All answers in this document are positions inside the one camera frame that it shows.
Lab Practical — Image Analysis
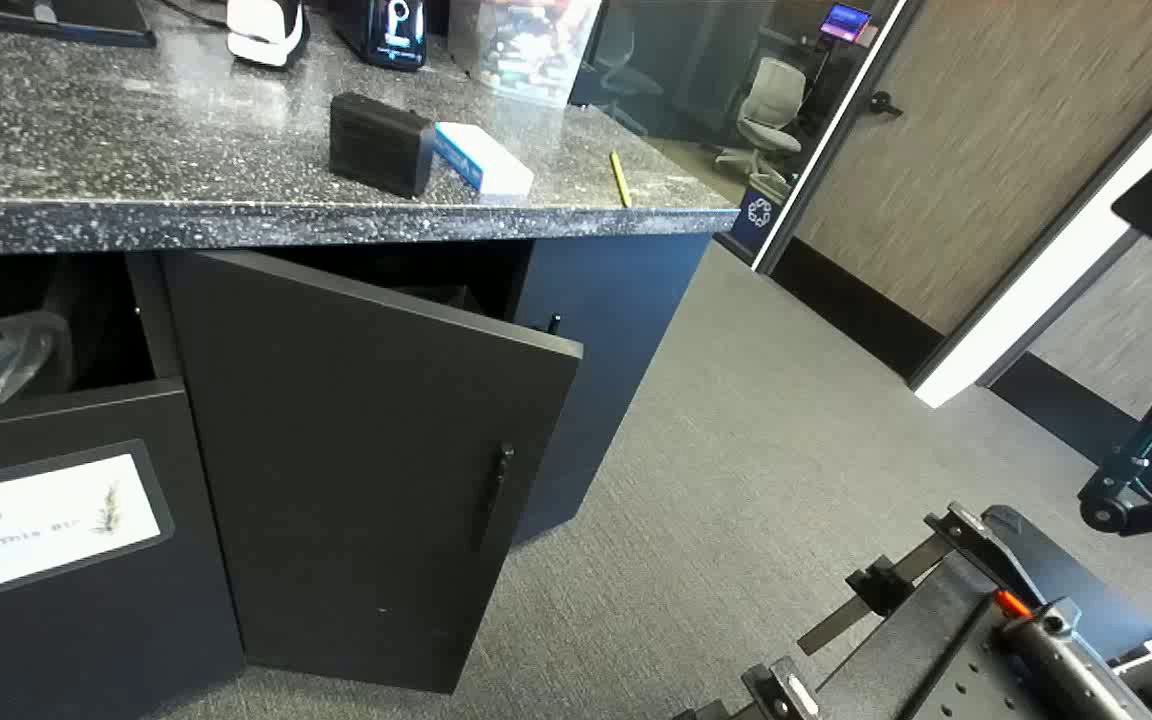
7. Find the brown wooden door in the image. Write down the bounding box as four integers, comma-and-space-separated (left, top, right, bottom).
775, 0, 1152, 374

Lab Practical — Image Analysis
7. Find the black rectangular box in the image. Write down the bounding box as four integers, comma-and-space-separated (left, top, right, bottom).
328, 91, 430, 196

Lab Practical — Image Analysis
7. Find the white and blue box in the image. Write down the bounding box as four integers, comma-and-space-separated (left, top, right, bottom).
430, 118, 533, 199

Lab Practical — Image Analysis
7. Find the white label on bin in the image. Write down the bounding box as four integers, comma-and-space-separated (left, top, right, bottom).
0, 451, 171, 590

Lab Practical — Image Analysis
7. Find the speckled granite countertop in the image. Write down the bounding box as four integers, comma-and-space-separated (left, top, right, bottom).
0, 8, 736, 257

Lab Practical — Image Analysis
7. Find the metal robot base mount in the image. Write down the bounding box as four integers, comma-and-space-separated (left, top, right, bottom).
672, 503, 1152, 720

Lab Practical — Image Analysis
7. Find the white office chair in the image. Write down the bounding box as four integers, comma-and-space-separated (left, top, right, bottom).
714, 56, 808, 173

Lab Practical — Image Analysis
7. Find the dark blue cabinet body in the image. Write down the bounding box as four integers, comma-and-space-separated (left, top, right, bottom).
517, 235, 706, 544

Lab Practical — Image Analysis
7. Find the black door lever handle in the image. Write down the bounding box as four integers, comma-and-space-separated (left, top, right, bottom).
869, 88, 904, 117

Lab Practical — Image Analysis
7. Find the yellow pencil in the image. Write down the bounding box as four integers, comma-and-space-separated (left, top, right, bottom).
606, 152, 635, 209

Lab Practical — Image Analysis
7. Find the clear plastic trash bag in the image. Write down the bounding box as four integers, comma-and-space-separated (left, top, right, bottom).
0, 310, 71, 404

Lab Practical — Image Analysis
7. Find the black cabinet door handle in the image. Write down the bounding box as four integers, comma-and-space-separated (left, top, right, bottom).
470, 442, 517, 549

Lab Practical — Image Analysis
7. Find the dark grey cabinet door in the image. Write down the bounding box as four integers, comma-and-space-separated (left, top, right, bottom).
162, 253, 585, 693

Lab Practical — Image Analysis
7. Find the white device on counter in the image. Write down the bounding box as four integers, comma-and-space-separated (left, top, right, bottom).
222, 0, 306, 68

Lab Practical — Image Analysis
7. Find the dark trash bin drawer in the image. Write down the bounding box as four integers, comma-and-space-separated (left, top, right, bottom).
0, 380, 242, 720

